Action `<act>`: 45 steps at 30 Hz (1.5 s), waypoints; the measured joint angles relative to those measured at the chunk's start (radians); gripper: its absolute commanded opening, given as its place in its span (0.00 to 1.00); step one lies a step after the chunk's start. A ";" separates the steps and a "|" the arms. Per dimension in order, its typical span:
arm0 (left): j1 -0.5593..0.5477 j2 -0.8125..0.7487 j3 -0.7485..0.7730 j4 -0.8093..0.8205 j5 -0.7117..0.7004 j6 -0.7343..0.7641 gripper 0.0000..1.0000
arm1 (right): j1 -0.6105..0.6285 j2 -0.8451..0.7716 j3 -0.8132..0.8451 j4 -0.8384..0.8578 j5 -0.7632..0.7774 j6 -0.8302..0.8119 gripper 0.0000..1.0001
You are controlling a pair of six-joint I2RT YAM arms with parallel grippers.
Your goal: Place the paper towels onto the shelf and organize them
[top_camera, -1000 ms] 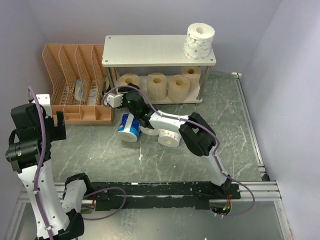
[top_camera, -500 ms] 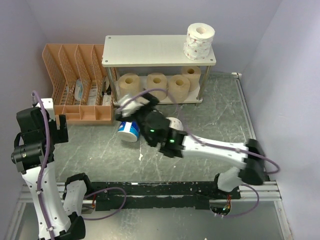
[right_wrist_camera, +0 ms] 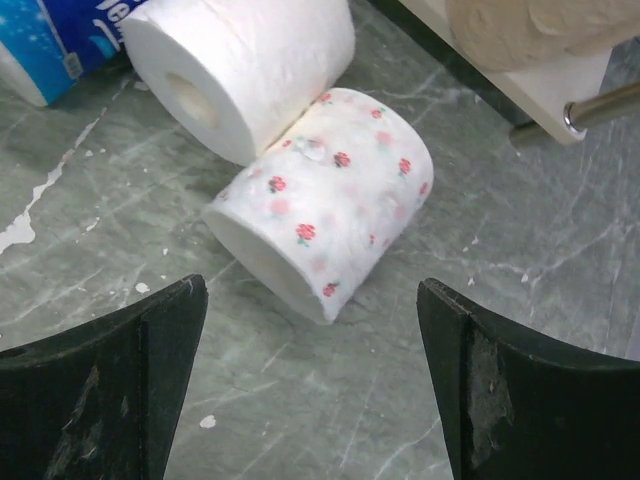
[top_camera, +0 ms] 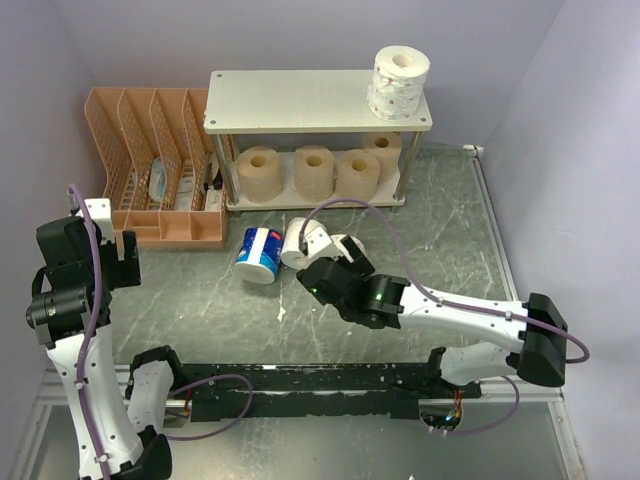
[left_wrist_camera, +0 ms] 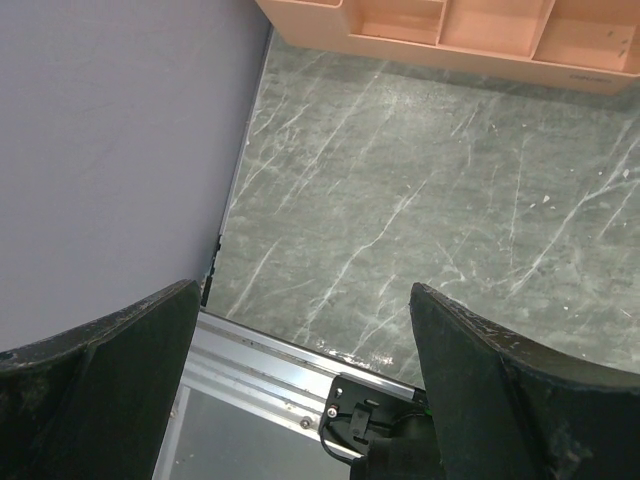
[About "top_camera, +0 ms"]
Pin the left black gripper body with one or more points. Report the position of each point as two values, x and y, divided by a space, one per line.
109 263

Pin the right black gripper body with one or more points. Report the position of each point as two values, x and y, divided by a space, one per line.
351 267

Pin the white floral roll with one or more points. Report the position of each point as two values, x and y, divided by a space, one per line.
357 242
397 82

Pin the brown paper roll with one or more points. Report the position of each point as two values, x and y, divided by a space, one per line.
357 174

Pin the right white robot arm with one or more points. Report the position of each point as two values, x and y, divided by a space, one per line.
527 339

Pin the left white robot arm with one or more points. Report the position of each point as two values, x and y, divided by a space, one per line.
69 312

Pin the white two-tier metal shelf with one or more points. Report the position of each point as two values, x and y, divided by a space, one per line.
296 102

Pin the plain white paper roll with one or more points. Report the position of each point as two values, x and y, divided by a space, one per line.
291 254

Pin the blue wrapped paper roll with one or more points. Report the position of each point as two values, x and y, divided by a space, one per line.
259 257

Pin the tissue pack in organizer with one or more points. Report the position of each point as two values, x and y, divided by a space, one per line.
161 186

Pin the orange plastic file organizer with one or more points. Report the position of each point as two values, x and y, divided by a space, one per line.
133 126

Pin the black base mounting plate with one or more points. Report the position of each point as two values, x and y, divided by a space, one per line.
288 391

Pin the black pen in organizer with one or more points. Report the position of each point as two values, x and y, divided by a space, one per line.
206 176

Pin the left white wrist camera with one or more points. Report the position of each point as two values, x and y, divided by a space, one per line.
101 215

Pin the white wall plug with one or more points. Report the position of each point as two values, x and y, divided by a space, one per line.
475 149

